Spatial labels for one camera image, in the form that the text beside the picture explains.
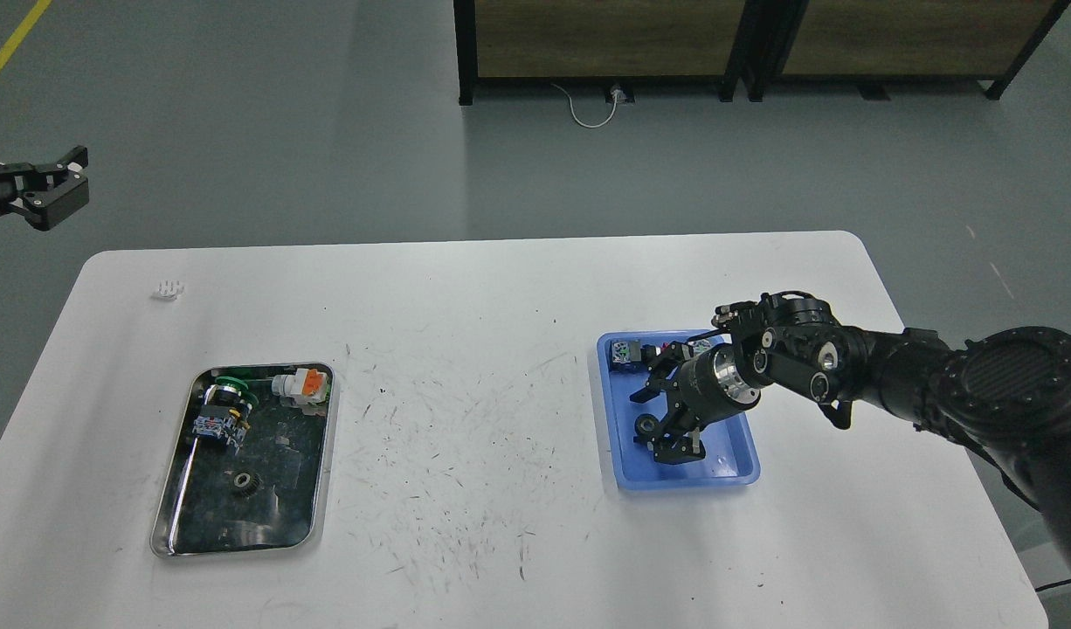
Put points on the black gear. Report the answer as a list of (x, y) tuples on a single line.
[(645, 427), (245, 484)]

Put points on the wooden cabinet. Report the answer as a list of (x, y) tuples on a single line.
[(609, 43), (872, 44)]

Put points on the blue plastic tray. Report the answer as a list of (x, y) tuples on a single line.
[(731, 455)]

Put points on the green push button switch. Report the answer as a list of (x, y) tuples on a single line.
[(223, 416)]

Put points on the wooden cabinet right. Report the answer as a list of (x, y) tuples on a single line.
[(872, 44)]

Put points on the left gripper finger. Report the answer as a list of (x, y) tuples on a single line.
[(45, 194)]

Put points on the red push button switch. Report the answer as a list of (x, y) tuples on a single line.
[(633, 355)]

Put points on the small white plastic clip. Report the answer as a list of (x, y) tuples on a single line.
[(168, 291)]

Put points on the wooden cabinet left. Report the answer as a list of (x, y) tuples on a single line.
[(609, 43)]

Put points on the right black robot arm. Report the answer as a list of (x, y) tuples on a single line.
[(1006, 398)]

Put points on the orange white switch module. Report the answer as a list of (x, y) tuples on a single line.
[(306, 389)]

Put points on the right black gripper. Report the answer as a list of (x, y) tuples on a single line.
[(706, 388)]

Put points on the silver metal tray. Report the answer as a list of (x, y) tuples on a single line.
[(197, 514)]

